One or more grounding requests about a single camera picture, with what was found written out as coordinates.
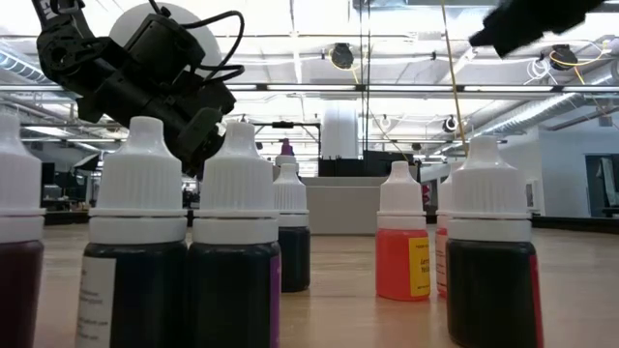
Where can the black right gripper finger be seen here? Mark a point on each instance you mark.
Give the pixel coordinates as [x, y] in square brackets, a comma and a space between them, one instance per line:
[508, 34]

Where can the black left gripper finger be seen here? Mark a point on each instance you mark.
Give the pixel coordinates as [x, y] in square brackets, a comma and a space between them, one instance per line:
[198, 169]
[200, 133]

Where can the dark bottle purple label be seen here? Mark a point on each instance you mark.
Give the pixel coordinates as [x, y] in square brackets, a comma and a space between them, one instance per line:
[234, 203]

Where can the dark bottle white label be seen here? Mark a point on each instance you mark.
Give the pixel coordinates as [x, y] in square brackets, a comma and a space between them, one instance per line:
[140, 203]

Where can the large bottle purple tip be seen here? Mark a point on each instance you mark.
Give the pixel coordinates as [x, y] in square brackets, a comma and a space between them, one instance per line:
[287, 147]

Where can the small dark food coloring bottle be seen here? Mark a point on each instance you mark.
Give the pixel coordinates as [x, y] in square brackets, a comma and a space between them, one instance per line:
[293, 256]

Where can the dark red food coloring bottle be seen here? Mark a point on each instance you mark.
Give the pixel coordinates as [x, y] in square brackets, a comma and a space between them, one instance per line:
[19, 193]

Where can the orange bottle yellow label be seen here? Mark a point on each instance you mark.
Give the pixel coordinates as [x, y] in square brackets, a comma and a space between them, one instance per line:
[396, 261]

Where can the orange-red food coloring bottle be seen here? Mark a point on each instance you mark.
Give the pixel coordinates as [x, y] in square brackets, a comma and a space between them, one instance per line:
[441, 261]

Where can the dark bottle red label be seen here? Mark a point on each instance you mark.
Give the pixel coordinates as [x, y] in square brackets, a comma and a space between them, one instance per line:
[488, 290]

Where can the black angled monitor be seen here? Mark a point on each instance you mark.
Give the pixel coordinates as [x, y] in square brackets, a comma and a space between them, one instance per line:
[87, 163]

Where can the white globe table lamp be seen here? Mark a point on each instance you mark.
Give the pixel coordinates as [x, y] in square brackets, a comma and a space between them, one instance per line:
[208, 43]

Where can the long ceiling light bar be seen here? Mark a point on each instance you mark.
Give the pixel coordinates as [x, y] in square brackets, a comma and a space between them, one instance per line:
[411, 88]

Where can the white square column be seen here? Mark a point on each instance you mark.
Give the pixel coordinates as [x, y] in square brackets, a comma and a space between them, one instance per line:
[338, 130]

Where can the black vertical pole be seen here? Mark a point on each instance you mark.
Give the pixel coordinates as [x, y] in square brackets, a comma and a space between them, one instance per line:
[368, 48]

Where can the white plastic storage bin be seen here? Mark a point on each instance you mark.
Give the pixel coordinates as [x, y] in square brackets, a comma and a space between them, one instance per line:
[343, 208]

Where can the black equipment box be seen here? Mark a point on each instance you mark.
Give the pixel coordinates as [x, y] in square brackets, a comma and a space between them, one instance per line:
[358, 166]

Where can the red background object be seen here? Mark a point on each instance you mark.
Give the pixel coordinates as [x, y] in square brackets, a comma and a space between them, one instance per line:
[425, 193]

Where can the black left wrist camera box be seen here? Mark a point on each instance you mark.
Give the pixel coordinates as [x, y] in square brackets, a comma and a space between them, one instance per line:
[164, 43]

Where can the black metal frame rig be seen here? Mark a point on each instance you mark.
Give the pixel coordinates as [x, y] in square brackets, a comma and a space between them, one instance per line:
[283, 124]

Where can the silver ventilation duct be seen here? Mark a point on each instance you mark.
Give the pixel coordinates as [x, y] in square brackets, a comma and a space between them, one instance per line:
[532, 113]

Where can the black table edge rail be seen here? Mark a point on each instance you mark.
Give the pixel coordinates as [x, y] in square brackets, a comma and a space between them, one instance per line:
[570, 223]

